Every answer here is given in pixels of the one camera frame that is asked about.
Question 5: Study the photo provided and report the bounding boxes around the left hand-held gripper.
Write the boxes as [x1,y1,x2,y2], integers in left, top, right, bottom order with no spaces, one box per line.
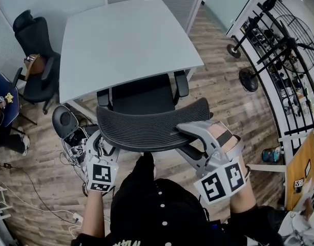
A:
[81,131,120,196]

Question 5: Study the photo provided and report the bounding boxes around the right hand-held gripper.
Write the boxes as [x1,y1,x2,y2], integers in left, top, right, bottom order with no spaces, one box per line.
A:
[175,121,249,204]

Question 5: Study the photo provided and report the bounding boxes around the black mesh office chair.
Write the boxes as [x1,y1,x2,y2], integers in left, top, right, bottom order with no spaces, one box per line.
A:
[96,70,214,155]

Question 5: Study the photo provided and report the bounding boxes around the person's right forearm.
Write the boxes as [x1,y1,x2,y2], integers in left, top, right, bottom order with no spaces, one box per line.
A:
[229,182,257,214]

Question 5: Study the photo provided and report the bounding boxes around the person's left forearm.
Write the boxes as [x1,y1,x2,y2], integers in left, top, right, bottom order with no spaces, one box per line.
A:
[79,188,106,240]

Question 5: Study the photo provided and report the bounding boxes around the person's black trousers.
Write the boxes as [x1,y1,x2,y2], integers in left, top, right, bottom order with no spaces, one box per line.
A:
[133,152,157,183]

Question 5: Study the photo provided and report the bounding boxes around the black open equipment case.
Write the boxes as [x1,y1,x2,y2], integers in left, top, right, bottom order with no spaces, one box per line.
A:
[52,105,101,163]

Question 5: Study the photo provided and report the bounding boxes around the white power strip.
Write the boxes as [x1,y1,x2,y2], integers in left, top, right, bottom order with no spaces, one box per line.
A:
[69,212,83,224]

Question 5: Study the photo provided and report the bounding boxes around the person's black shirt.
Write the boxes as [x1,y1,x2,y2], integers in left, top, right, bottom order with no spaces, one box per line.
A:
[72,178,283,246]

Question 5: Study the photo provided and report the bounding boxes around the teal waste bin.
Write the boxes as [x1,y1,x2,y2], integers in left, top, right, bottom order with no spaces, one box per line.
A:
[261,147,283,163]

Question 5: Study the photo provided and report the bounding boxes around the black metal railing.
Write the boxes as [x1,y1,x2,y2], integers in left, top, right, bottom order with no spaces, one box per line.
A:
[231,0,314,138]

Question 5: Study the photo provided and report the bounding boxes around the blue plastic chair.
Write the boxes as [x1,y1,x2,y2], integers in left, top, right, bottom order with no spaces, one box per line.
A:
[0,72,38,135]

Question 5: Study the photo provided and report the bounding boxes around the white square table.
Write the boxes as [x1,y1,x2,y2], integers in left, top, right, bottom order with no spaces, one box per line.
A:
[58,0,205,117]

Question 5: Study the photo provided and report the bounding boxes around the wooden desk white legs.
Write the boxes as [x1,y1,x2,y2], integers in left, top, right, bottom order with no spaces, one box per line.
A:
[246,131,314,211]

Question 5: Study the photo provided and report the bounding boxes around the brown bag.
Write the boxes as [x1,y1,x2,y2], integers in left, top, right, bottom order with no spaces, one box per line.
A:
[23,54,46,81]

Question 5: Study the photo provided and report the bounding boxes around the patterned cube device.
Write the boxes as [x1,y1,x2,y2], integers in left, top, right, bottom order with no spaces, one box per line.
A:
[294,178,305,193]

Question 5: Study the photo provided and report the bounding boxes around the white metal rack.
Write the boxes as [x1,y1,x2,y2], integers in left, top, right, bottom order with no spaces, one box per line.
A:
[0,184,13,224]

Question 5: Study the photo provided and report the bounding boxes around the black high-back office chair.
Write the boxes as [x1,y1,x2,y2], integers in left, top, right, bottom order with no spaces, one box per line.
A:
[12,9,61,115]

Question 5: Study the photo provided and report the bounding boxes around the tangled cable bundle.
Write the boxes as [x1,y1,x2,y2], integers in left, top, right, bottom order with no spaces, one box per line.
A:
[59,137,96,169]

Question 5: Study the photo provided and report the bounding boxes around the black pedestal fan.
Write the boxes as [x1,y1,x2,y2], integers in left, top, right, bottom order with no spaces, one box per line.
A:
[239,14,314,92]

